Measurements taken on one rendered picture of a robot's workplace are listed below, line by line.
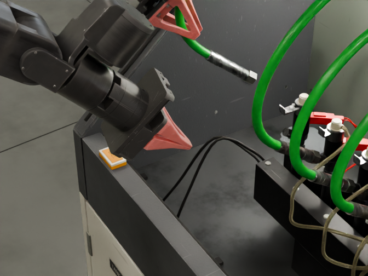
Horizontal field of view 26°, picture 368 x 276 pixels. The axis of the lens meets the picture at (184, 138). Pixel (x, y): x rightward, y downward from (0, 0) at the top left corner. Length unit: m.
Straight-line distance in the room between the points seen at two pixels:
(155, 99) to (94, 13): 0.13
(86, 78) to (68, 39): 0.05
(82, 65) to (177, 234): 0.47
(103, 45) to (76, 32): 0.03
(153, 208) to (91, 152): 0.20
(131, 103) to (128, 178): 0.48
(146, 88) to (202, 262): 0.38
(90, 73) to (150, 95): 0.09
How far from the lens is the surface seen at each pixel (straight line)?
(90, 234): 1.66
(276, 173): 1.36
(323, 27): 1.67
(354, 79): 1.64
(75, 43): 0.87
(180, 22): 1.25
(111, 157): 1.42
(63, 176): 2.92
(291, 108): 1.28
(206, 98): 1.60
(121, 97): 0.91
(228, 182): 1.57
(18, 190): 2.89
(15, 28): 0.84
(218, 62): 1.29
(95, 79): 0.89
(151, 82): 0.95
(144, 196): 1.35
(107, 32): 0.88
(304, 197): 1.32
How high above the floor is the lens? 1.84
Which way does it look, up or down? 37 degrees down
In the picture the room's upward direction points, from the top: straight up
